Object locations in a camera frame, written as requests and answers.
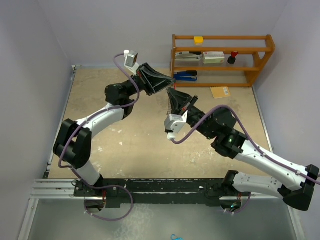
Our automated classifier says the yellow block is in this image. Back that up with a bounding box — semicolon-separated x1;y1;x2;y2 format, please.
193;36;204;46

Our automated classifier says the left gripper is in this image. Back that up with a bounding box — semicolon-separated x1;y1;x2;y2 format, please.
122;63;175;98

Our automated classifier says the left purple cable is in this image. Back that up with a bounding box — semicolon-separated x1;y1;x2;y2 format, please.
57;53;141;221

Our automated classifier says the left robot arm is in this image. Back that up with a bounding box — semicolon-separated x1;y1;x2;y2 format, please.
53;63;175;196

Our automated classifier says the white cardboard box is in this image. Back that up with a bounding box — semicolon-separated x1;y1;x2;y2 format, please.
202;51;225;64

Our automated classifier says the blue stapler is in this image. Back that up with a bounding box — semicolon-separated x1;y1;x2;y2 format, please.
173;70;198;82

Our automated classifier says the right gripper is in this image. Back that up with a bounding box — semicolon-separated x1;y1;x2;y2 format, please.
166;88;216;140

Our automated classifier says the blue object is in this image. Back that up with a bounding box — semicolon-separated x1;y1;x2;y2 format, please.
170;234;184;240

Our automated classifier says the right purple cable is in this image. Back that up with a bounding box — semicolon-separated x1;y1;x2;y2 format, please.
171;104;320;216

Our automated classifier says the grey stapler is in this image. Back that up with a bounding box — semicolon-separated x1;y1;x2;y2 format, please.
175;51;202;62

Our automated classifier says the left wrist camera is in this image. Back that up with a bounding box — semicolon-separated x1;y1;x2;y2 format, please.
123;50;140;75

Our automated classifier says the purple cable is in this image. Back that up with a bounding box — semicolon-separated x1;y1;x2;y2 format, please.
171;104;320;216
57;53;141;221

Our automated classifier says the wooden shelf rack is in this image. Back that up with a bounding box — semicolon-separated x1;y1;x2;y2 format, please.
170;34;276;87

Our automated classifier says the red grey key holder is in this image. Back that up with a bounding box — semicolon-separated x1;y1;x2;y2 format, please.
166;87;177;115

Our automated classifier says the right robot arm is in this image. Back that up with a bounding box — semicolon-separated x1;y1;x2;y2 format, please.
164;87;320;211

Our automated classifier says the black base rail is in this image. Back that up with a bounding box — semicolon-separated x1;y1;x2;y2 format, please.
72;178;250;208

